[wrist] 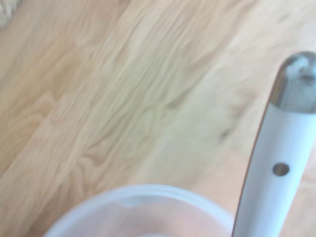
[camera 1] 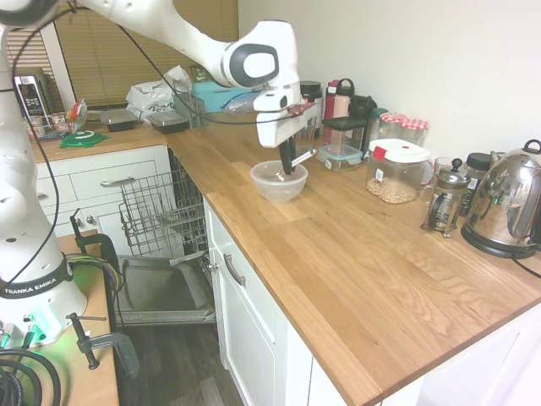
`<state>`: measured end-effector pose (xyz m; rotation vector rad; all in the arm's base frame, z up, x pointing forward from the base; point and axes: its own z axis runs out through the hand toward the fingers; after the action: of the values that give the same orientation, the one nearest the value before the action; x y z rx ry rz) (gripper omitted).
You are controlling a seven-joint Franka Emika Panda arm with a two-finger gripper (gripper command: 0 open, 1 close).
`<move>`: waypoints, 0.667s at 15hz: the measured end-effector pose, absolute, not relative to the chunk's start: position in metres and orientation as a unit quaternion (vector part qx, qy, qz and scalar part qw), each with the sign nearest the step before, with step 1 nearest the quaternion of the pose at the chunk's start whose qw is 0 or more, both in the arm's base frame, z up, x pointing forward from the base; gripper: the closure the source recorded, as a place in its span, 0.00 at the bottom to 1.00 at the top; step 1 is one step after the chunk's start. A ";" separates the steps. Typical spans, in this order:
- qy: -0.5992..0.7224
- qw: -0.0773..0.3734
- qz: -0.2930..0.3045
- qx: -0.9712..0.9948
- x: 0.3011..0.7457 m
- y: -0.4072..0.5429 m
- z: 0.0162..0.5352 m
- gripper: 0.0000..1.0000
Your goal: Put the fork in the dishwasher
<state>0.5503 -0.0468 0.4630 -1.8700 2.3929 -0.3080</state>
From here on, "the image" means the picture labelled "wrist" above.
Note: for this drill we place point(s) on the translucent plastic bowl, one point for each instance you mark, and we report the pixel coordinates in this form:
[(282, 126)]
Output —
[(148, 195)]

